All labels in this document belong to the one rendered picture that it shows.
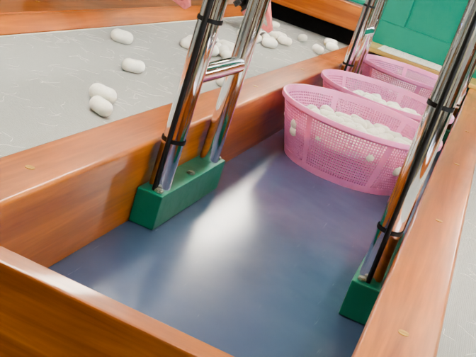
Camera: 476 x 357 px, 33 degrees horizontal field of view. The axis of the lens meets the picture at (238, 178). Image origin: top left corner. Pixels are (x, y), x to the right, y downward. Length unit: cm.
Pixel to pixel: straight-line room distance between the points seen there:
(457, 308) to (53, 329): 37
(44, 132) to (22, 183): 21
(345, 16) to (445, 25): 27
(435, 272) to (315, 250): 23
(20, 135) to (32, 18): 49
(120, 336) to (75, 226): 21
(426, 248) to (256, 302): 17
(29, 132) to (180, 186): 17
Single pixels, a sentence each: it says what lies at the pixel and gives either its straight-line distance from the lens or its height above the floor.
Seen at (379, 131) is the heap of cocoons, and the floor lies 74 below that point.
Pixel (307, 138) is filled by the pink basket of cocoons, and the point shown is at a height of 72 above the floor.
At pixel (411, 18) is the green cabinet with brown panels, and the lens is 230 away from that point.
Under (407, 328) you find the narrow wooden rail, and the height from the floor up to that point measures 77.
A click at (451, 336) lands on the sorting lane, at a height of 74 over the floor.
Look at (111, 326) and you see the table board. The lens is 55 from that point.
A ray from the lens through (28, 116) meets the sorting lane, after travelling 88.
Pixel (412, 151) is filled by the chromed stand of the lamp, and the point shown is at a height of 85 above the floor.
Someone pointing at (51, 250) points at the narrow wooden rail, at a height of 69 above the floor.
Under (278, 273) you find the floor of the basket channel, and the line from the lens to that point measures 84.
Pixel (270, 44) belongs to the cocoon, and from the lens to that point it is 181.
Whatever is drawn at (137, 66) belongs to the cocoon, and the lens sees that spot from 119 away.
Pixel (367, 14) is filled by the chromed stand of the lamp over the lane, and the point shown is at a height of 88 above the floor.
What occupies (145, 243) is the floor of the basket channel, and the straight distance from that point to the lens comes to 81.
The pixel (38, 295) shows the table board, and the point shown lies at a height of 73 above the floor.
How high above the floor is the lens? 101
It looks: 18 degrees down
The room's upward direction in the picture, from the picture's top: 18 degrees clockwise
